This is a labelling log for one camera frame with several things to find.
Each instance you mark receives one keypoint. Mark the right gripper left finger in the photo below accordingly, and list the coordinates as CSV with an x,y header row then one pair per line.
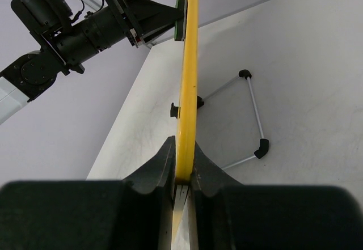
x,y
132,213

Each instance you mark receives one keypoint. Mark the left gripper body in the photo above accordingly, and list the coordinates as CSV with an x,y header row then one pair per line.
x,y
114,28

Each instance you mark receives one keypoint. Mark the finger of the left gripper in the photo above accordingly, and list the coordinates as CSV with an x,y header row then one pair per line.
x,y
146,19

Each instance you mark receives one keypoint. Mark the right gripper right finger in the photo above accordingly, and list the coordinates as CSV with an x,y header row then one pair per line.
x,y
225,214

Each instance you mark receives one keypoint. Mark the yellow framed whiteboard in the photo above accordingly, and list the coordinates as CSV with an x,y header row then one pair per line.
x,y
187,115

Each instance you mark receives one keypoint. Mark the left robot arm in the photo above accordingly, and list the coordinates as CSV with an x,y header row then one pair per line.
x,y
67,40

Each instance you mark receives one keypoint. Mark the black whiteboard clip upper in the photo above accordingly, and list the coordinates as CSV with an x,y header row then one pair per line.
x,y
174,111

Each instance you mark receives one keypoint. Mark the whiteboard wire stand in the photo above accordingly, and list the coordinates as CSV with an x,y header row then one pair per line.
x,y
229,128

